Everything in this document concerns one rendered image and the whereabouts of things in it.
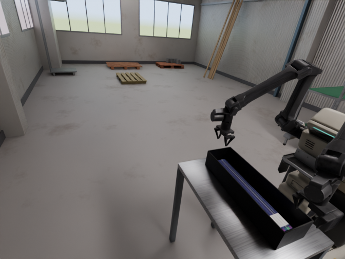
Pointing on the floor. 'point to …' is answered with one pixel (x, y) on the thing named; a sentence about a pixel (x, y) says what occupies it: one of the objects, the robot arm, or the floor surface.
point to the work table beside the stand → (238, 220)
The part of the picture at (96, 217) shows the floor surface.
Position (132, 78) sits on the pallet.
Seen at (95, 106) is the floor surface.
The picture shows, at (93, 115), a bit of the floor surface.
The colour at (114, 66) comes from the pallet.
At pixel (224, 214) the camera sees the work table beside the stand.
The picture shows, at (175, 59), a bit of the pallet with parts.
